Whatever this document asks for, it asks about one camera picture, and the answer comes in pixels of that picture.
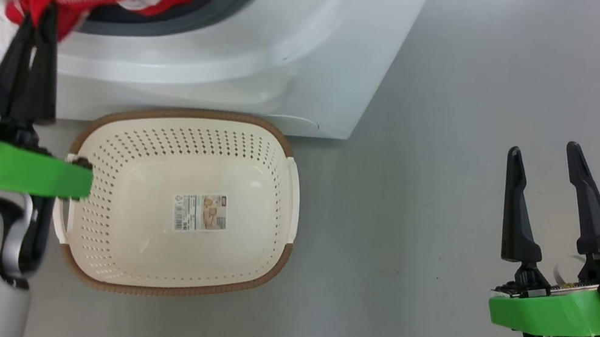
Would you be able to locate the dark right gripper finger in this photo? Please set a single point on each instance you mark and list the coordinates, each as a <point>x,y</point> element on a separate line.
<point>594,214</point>
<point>518,225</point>

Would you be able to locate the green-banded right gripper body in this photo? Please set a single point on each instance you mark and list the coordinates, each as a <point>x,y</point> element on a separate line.
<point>558,313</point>

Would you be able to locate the cream laundry basket brown rim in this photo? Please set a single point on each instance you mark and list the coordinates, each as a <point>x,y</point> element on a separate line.
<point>151,241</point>

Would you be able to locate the white front-load washing machine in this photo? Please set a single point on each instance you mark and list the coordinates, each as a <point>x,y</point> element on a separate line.
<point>273,40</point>

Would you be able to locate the paper product label sticker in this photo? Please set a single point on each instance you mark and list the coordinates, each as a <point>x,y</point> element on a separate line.
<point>201,213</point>

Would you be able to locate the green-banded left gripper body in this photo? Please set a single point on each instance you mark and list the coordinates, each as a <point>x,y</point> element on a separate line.
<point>16,168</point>

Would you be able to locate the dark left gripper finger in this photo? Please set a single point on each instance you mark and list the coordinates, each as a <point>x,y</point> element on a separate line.
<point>43,86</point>
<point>10,80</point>

